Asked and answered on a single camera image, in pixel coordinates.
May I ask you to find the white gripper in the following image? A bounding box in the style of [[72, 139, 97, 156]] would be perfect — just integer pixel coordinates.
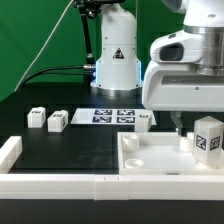
[[142, 61, 224, 135]]

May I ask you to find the white square tabletop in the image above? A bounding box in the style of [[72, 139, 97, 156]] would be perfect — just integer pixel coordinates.
[[117, 132, 224, 175]]

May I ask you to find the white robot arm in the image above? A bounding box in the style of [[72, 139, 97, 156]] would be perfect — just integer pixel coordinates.
[[91, 0, 224, 127]]

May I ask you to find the white sheet with markers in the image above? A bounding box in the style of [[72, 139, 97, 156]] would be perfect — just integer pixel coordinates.
[[71, 108, 156, 125]]

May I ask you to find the white U-shaped fence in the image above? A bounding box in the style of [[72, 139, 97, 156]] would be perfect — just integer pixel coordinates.
[[0, 136, 224, 200]]

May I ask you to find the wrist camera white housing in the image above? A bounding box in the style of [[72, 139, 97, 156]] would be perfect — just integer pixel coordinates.
[[150, 30, 203, 63]]

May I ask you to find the black cable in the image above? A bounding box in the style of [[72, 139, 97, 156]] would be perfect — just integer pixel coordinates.
[[23, 65, 98, 85]]

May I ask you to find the black camera stand pole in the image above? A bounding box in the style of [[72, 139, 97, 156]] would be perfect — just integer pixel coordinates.
[[73, 0, 126, 64]]

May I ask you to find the white cable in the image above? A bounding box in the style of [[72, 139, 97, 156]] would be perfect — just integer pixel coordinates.
[[13, 0, 75, 92]]

